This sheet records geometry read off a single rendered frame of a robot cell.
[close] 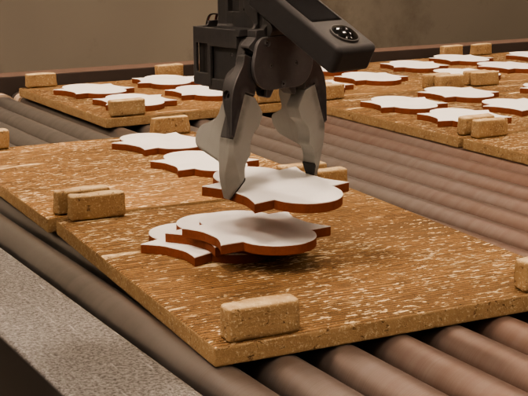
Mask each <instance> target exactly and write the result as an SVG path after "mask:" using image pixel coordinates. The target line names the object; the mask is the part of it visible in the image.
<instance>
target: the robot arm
mask: <svg viewBox="0 0 528 396"><path fill-rule="evenodd" d="M213 14H215V18H214V20H210V17H211V15H213ZM217 18H218V19H217ZM198 43H199V44H198ZM199 45H200V71H199ZM374 51H375V45H374V44H373V43H372V42H371V41H370V40H368V39H367V38H366V37H365V36H364V35H363V34H361V33H360V32H359V31H357V30H356V29H355V28H354V27H352V26H351V25H350V24H348V23H347V22H346V21H345V20H344V19H343V18H342V17H340V16H339V15H338V14H336V13H335V12H334V11H332V10H331V9H330V8H328V7H327V6H326V5H325V4H324V3H323V2H321V1H320V0H218V13H211V14H209V15H208V17H207V20H206V25H200V26H193V64H194V83H195V84H201V86H209V90H219V91H222V105H221V108H220V111H219V114H218V115H217V117H216V118H215V119H213V120H211V121H209V122H207V123H204V124H202V125H201V126H200V127H199V129H198V131H197V132H196V145H197V147H198V148H199V149H201V150H202V151H204V152H205V153H207V154H208V155H209V156H211V157H213V158H214V159H216V160H217V161H218V162H219V178H220V184H221V187H222V194H223V197H224V198H225V199H227V200H231V199H232V198H233V197H234V196H235V193H236V192H237V191H238V190H239V188H240V187H241V186H242V185H243V183H244V182H245V179H246V178H245V166H246V163H247V161H248V158H249V157H250V155H251V139H252V136H253V134H254V132H255V131H256V130H257V129H258V128H259V125H260V122H261V118H262V110H261V108H260V107H259V104H258V102H257V101H256V99H255V97H254V96H255V91H256V93H257V95H258V96H259V97H267V98H269V97H271V95H272V92H273V90H278V89H279V96H280V102H281V110H279V111H277V112H274V113H273V114H272V121H273V125H274V127H275V129H276V130H277V132H278V133H279V134H281V135H283V136H285V137H286V138H288V139H290V140H292V141H294V142H296V143H297V144H299V145H300V146H301V148H302V154H303V162H302V164H303V166H304V170H305V172H306V174H311V175H315V176H317V172H318V167H319V163H320V159H321V152H322V147H323V143H324V136H325V122H326V121H327V93H326V83H325V76H324V73H323V71H322V68H324V69H325V70H326V71H327V72H330V73H336V72H348V71H354V70H361V69H366V68H367V67H368V66H369V62H370V60H371V58H372V55H373V53H374ZM321 67H322V68H321Z"/></svg>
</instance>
